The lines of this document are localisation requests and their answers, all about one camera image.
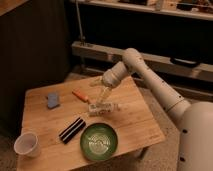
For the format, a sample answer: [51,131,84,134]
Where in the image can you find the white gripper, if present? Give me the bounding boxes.
[89,62,127,103]

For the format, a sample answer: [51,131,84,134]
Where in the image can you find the orange pepper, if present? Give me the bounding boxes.
[72,90,90,103]

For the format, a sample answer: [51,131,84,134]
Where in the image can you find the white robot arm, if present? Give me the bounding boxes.
[91,48,213,171]

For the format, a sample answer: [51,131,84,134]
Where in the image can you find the wooden table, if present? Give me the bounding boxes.
[16,70,166,171]

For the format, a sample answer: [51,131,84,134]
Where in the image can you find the black striped rectangular box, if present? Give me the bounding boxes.
[59,118,86,144]

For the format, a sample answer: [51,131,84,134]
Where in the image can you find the blue sponge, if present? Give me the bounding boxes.
[47,93,60,109]

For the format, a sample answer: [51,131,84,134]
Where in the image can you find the metal vertical pole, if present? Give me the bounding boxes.
[75,0,85,45]

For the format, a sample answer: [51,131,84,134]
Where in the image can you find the green bowl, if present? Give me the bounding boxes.
[80,123,118,162]

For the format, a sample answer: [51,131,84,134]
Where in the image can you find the metal shelf rail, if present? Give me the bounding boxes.
[71,41,213,82]

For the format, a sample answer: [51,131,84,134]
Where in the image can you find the black handle on shelf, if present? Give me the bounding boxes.
[170,58,201,68]

